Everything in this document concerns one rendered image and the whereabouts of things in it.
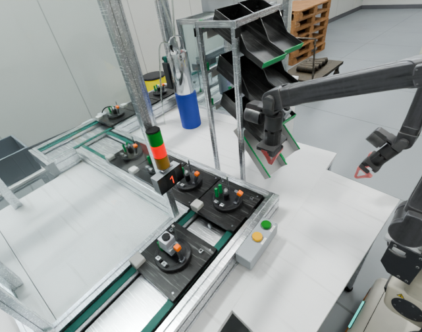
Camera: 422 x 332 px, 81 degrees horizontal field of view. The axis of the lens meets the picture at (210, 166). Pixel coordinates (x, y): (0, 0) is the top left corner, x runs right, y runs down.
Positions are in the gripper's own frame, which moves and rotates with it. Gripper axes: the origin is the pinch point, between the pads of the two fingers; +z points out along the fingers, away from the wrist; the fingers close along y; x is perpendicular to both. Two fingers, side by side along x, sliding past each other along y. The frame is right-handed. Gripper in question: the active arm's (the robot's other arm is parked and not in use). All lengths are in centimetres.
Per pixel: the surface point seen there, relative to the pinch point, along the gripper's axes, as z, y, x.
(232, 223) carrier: 27.0, 14.1, -8.0
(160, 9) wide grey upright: -35, -69, -128
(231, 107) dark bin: -6.2, -17.8, -30.1
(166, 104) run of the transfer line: 36, -62, -136
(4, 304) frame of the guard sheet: 6, 82, -32
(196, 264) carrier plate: 26.9, 36.7, -8.1
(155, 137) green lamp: -15.2, 25.6, -29.1
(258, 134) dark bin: 3.5, -17.9, -15.9
